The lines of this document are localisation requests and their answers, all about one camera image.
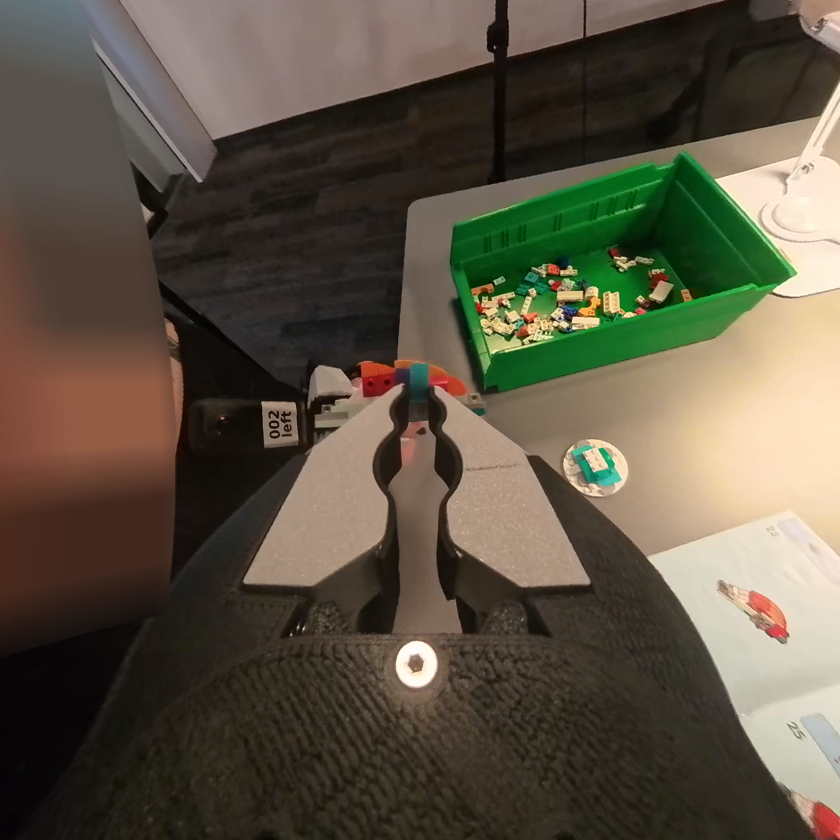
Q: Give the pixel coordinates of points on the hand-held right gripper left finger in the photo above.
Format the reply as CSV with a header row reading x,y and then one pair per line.
x,y
321,518

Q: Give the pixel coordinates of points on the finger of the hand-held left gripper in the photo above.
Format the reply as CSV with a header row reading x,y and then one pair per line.
x,y
328,380

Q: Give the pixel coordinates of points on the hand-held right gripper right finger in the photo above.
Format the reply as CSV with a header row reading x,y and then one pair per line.
x,y
518,518

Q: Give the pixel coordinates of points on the multicolour lego assembly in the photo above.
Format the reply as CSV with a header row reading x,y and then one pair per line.
x,y
380,380

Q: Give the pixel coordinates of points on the purple lego piece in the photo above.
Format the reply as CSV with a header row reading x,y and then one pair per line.
x,y
401,379

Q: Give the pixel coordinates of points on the teal lego piece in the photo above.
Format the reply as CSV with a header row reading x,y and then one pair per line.
x,y
420,384

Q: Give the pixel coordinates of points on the round white lego base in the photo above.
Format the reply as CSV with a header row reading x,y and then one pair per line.
x,y
596,467

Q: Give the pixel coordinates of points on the pile of loose lego pieces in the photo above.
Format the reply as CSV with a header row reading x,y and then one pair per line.
x,y
564,295

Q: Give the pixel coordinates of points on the open instruction booklet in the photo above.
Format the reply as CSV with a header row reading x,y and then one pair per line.
x,y
754,656

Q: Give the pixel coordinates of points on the black stand pole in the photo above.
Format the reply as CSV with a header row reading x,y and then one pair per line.
x,y
500,98

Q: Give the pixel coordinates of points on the green plastic bin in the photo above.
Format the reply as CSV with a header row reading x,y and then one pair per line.
x,y
695,223

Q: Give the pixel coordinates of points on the white sheet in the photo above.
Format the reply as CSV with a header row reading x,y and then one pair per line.
x,y
748,190

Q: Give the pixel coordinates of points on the white desk lamp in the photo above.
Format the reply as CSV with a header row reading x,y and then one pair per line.
x,y
804,210

